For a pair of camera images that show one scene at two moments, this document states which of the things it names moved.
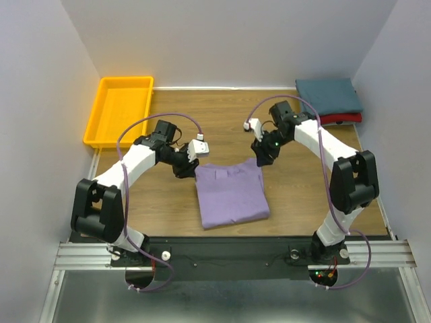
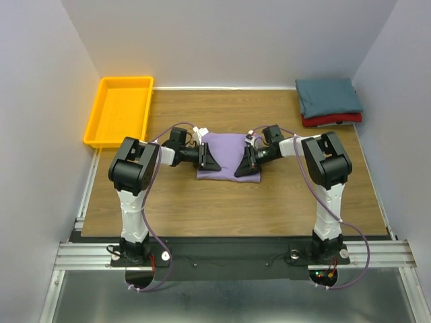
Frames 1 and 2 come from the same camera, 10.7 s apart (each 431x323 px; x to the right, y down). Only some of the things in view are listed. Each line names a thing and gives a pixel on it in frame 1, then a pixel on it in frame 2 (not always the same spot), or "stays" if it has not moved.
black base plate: (227, 259) stays
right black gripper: (261, 152) -> (249, 163)
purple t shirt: (231, 194) -> (229, 149)
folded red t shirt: (345, 118) stays
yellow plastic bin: (120, 100) stays
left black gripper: (187, 169) -> (205, 159)
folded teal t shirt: (330, 95) stays
